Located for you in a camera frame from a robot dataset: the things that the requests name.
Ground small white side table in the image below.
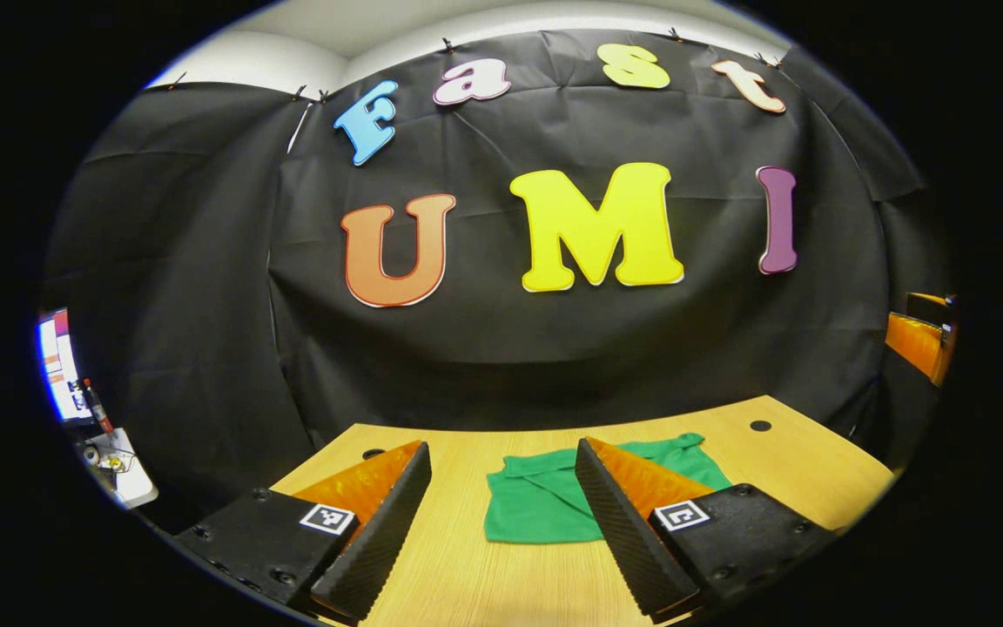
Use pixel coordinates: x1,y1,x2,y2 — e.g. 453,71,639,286
79,427,159,510

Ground green T-shirt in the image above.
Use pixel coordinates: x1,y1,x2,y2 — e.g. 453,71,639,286
484,433,733,545

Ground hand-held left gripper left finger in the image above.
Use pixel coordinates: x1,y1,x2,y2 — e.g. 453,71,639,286
175,440,433,621

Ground red bottle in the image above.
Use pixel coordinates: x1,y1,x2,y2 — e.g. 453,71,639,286
82,379,117,438

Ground computer monitor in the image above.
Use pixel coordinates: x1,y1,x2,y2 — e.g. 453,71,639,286
37,309,93,425

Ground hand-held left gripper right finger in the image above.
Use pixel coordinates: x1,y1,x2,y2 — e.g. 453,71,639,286
575,436,838,624

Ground black backdrop cloth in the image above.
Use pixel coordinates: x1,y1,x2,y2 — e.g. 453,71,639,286
40,26,955,532

